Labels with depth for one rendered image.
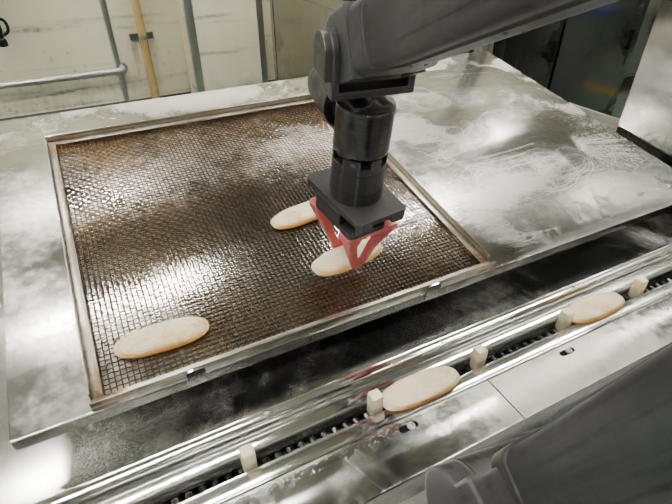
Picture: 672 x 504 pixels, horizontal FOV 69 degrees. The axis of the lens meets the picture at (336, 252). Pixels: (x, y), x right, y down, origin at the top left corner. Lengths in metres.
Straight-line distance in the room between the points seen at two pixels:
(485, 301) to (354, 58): 0.44
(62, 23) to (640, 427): 3.96
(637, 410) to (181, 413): 0.48
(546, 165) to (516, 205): 0.15
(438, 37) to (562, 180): 0.63
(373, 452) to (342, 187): 0.26
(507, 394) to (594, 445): 0.31
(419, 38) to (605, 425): 0.23
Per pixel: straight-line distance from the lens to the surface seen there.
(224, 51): 3.91
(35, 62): 4.08
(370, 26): 0.39
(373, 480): 0.49
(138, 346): 0.57
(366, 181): 0.50
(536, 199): 0.85
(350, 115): 0.46
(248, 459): 0.50
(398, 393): 0.55
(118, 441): 0.61
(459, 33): 0.30
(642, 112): 1.11
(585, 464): 0.28
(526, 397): 0.58
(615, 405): 0.25
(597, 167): 0.99
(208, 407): 0.60
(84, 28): 4.04
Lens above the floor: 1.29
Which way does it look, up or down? 36 degrees down
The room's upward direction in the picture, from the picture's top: straight up
